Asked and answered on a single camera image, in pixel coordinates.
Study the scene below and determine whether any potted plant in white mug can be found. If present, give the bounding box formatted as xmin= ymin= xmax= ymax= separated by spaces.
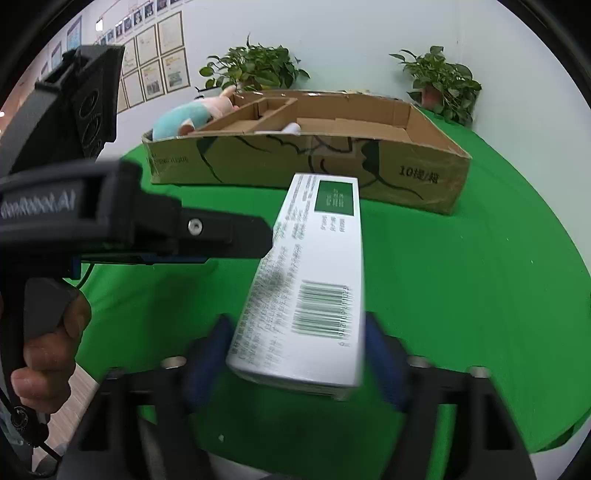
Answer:
xmin=196 ymin=34 xmax=311 ymax=100

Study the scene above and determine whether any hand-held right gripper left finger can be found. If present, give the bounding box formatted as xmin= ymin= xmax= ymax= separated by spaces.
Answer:
xmin=58 ymin=315 xmax=234 ymax=480

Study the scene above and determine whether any blue and pink plush toy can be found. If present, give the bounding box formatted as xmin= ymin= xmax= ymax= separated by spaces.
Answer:
xmin=151 ymin=85 xmax=241 ymax=141

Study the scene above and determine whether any potted plant in red pot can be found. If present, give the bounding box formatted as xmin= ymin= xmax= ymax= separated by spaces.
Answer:
xmin=389 ymin=45 xmax=483 ymax=128

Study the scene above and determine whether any green tablecloth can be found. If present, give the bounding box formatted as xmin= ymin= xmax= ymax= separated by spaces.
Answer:
xmin=71 ymin=108 xmax=591 ymax=464

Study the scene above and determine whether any narrow cardboard insert tray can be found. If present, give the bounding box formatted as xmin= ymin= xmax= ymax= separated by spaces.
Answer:
xmin=199 ymin=97 xmax=301 ymax=136

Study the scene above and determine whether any large cardboard box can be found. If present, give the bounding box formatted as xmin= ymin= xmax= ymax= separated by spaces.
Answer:
xmin=141 ymin=90 xmax=472 ymax=216

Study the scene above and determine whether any black cable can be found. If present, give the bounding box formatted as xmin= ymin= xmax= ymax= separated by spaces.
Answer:
xmin=0 ymin=388 xmax=63 ymax=462

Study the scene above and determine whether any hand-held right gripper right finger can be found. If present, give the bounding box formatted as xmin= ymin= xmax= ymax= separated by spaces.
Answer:
xmin=364 ymin=311 xmax=539 ymax=480

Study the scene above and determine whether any white and green product box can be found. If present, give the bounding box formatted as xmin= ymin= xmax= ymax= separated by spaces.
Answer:
xmin=226 ymin=173 xmax=366 ymax=401

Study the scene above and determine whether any row of framed wall certificates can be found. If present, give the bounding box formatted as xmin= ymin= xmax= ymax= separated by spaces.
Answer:
xmin=37 ymin=0 xmax=191 ymax=116

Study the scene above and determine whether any person's left hand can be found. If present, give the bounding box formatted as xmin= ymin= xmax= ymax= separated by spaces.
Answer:
xmin=10 ymin=291 xmax=93 ymax=408

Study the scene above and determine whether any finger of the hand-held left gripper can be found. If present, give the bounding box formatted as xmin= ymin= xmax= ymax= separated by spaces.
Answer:
xmin=178 ymin=207 xmax=276 ymax=260
xmin=70 ymin=251 xmax=209 ymax=278

